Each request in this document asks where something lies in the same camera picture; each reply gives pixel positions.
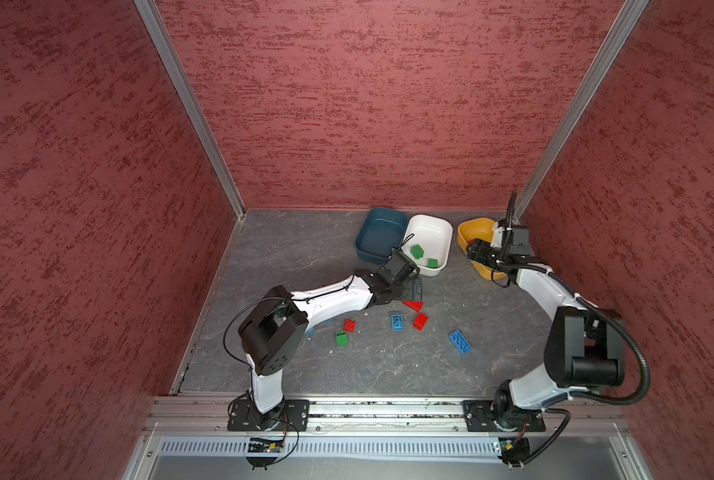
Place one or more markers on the left aluminium corner post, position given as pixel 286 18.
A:
pixel 162 41

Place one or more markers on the green lego bottom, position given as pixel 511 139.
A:
pixel 341 338

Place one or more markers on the aluminium front rail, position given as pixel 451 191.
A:
pixel 338 415

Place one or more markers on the dark teal container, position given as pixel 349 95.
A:
pixel 382 231

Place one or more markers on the aluminium corner post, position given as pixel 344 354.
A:
pixel 162 41
pixel 618 33

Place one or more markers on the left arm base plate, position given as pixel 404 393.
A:
pixel 267 415

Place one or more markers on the small red lego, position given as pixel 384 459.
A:
pixel 350 325

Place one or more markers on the red lego low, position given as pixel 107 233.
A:
pixel 420 321

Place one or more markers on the yellow container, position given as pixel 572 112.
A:
pixel 478 228

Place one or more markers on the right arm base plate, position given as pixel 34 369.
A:
pixel 483 416

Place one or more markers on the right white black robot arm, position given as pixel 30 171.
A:
pixel 584 351

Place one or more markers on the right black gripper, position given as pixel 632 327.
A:
pixel 477 251

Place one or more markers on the white container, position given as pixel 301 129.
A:
pixel 434 235

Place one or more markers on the right aluminium corner post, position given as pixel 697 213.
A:
pixel 618 33

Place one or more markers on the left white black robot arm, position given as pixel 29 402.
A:
pixel 275 327

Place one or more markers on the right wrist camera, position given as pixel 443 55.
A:
pixel 511 242

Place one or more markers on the blue lego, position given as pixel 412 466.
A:
pixel 459 342
pixel 397 321

